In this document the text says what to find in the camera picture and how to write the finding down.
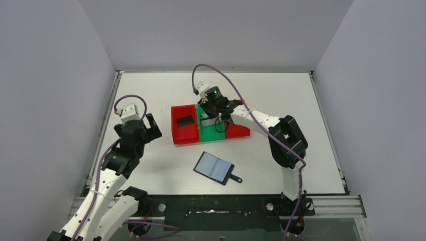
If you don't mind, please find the green plastic bin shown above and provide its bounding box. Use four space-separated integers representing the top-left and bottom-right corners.
195 104 225 142

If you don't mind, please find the right red plastic bin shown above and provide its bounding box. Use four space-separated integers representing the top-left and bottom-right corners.
224 99 251 139

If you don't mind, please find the black leather card holder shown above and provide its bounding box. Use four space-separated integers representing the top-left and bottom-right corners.
193 152 243 185

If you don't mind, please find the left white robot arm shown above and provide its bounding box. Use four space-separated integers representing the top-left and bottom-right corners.
47 113 162 240

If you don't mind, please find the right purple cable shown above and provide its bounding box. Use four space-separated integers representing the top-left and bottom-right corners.
191 64 307 233

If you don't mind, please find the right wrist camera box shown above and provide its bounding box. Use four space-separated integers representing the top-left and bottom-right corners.
195 82 210 98

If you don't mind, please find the silver card with magnetic stripe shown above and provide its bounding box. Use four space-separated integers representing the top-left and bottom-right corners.
199 113 218 127

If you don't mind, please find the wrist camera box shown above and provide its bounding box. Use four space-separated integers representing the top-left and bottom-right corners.
120 103 141 124
195 82 210 98

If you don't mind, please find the left red plastic bin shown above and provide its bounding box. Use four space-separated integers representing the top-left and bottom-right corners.
171 104 199 145

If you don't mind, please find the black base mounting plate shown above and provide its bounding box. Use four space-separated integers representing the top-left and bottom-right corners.
131 194 315 231

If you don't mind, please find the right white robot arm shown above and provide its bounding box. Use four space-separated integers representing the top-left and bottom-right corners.
192 82 308 214

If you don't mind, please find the aluminium table edge rail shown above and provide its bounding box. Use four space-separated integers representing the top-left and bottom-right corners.
84 70 123 189

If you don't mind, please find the red plastic bin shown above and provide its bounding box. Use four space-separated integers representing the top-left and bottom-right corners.
171 104 199 145
224 99 251 139

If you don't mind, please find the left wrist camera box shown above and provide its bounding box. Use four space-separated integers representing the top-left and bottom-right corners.
120 103 141 124

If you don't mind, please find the black card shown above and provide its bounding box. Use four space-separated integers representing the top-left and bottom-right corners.
176 115 194 128

